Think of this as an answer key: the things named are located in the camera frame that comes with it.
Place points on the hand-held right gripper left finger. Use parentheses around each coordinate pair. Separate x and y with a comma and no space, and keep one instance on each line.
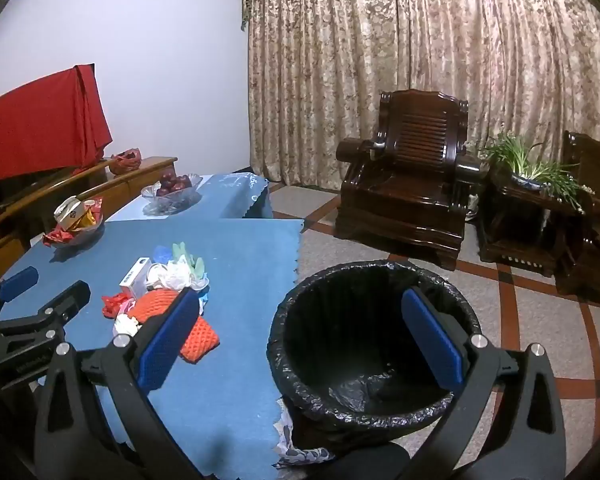
(167,340)

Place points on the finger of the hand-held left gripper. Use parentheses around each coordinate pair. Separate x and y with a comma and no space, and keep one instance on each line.
(17,280)
(65,302)

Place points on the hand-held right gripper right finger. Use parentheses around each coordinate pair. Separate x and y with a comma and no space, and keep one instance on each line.
(432,340)

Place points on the orange foam fruit net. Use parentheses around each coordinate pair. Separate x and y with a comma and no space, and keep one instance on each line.
(155,305)
(201,340)

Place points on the white paper cup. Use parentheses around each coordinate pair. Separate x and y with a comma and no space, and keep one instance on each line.
(200,282)

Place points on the white cardboard box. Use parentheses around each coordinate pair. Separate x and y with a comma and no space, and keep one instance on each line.
(136,275)

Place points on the black lined waste bin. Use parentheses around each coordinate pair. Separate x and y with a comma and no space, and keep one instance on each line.
(360,320)

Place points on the white crumpled tissue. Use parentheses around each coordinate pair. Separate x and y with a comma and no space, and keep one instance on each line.
(126,325)

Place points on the red crumpled wrapper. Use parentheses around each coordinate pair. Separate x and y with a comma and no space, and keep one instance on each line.
(116,305)

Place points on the red candy wrappers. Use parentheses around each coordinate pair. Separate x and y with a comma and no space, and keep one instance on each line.
(60,235)

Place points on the glass snack dish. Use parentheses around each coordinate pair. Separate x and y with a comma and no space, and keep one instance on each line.
(77,240)

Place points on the crumpled white plastic wrap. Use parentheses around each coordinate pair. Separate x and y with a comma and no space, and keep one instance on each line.
(172,274)

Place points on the green rubber glove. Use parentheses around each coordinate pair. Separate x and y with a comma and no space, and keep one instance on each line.
(187,257)

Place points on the yellow snack packet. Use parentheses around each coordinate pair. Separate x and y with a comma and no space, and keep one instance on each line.
(89,220)

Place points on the black television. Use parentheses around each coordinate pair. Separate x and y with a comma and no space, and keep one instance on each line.
(15,185)

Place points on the red snack packet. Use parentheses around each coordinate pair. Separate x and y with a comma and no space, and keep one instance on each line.
(94,206)

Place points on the dark blue tablecloth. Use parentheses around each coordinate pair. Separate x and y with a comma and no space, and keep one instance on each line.
(240,260)

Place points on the glass fruit bowl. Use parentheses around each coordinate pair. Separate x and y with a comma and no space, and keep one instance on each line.
(172,202)

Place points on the wooden cabinet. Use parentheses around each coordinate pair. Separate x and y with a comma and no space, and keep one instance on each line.
(130,180)

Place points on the dark wooden side table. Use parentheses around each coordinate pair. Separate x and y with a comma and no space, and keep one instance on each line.
(520,220)

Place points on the red apple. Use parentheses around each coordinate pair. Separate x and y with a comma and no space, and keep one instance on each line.
(163,190)
(183,183)
(168,178)

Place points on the light blue tablecloth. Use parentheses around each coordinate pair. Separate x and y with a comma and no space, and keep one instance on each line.
(225,200)

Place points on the red plastic bag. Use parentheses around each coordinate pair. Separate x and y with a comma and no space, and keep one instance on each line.
(125,161)

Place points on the dark wooden armchair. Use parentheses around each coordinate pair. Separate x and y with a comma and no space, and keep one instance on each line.
(592,200)
(405,185)

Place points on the red cloth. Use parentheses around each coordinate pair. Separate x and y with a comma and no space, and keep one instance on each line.
(35,120)

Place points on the floral patterned cloth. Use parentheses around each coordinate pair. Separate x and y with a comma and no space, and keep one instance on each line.
(300,455)

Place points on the green potted plant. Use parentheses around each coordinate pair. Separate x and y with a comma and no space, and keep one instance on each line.
(525,165)

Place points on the beige patterned curtain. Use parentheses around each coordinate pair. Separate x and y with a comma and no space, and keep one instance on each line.
(405,50)

